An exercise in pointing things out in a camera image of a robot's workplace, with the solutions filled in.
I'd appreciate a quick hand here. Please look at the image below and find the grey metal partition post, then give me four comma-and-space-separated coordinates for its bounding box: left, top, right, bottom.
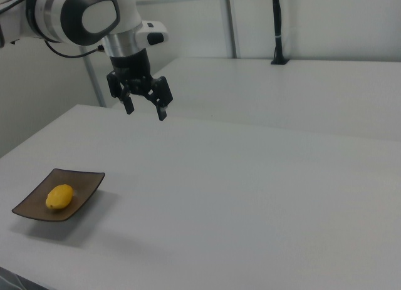
83, 55, 108, 108
224, 0, 241, 60

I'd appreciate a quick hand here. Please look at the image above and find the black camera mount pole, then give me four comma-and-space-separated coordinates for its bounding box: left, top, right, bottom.
270, 0, 291, 66

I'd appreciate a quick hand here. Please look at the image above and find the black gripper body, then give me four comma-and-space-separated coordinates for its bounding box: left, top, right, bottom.
109, 48, 155, 97

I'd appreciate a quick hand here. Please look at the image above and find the yellow potato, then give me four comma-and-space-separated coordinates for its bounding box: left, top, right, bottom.
45, 184, 75, 212

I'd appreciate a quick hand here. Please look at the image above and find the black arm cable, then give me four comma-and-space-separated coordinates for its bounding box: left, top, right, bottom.
43, 40, 106, 59

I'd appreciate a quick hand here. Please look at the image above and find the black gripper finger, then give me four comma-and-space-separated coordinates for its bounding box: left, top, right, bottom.
145, 76, 174, 122
106, 71, 136, 116

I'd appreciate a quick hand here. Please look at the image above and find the brown square ceramic plate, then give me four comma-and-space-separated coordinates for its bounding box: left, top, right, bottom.
11, 168, 106, 222

